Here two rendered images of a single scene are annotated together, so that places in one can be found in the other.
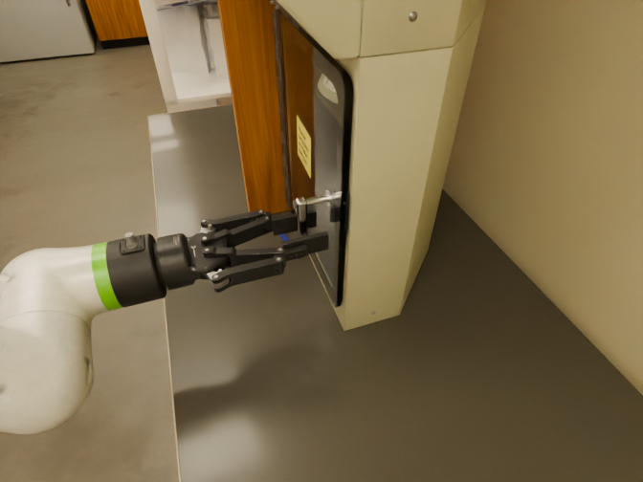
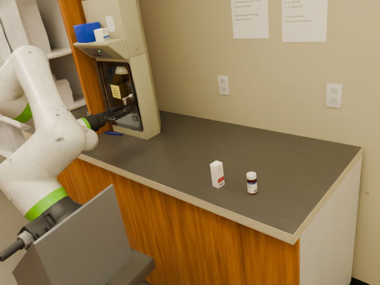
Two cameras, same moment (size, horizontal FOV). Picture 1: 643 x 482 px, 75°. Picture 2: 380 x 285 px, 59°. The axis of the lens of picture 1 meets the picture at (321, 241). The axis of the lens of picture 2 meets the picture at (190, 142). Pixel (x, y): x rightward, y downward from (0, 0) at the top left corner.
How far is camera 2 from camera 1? 1.37 m
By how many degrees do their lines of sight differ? 28
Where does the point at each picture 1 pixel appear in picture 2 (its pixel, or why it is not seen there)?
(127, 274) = (91, 120)
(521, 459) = (201, 138)
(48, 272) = not seen: hidden behind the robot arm
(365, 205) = (140, 93)
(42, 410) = (94, 137)
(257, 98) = (91, 89)
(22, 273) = not seen: hidden behind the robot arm
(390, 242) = (149, 104)
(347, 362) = (151, 143)
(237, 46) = (83, 74)
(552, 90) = (172, 64)
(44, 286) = not seen: hidden behind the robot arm
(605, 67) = (179, 54)
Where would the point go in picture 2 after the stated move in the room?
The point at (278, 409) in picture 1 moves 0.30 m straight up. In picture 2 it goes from (139, 154) to (127, 100)
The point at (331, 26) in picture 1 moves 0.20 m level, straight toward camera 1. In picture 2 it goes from (123, 53) to (137, 57)
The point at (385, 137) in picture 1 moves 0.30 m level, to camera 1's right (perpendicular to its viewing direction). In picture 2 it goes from (139, 74) to (187, 62)
